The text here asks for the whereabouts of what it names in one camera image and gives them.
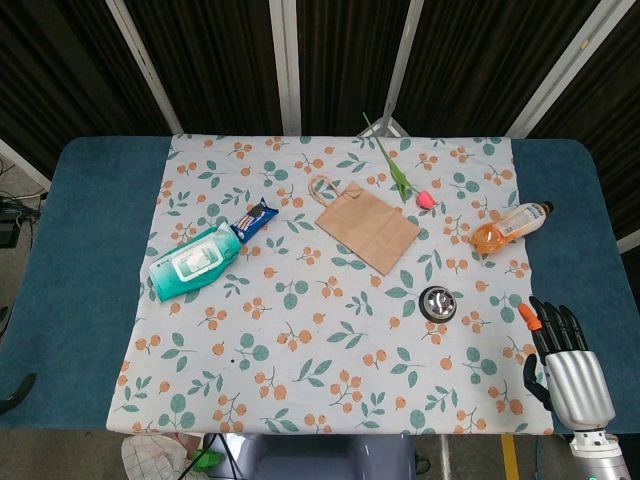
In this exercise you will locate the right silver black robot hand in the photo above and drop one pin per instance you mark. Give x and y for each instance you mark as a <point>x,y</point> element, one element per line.
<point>574,376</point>

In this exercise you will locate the brown paper bag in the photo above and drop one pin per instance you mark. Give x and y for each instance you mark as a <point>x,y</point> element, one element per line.
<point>367,225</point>

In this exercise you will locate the pink artificial tulip flower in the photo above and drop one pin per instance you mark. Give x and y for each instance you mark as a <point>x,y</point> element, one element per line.
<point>397,172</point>

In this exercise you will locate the blue cookie snack pack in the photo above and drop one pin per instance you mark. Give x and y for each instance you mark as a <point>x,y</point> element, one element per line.
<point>252,219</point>

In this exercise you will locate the teal wet wipes pack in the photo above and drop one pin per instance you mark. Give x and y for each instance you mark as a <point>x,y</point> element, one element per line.
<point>195,260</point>

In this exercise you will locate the floral print tablecloth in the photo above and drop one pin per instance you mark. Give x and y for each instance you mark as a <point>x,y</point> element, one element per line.
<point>320,325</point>

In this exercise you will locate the white partition frame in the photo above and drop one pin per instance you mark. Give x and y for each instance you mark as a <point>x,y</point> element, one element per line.
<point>290,65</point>

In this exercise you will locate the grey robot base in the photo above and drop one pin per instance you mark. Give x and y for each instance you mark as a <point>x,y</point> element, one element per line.
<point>310,457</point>

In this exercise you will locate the orange drink plastic bottle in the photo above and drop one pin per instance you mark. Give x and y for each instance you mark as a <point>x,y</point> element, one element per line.
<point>507,227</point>

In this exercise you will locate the teal table mat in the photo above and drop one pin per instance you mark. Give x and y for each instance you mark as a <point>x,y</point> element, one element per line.
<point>75,280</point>

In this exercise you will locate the green plastic object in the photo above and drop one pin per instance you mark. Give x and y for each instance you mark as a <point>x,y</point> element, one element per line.
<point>206,459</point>

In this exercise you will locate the white checkered cloth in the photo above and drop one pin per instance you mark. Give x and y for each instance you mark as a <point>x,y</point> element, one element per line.
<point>155,457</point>

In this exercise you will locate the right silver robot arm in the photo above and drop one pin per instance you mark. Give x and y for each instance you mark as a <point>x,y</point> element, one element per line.
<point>597,452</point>

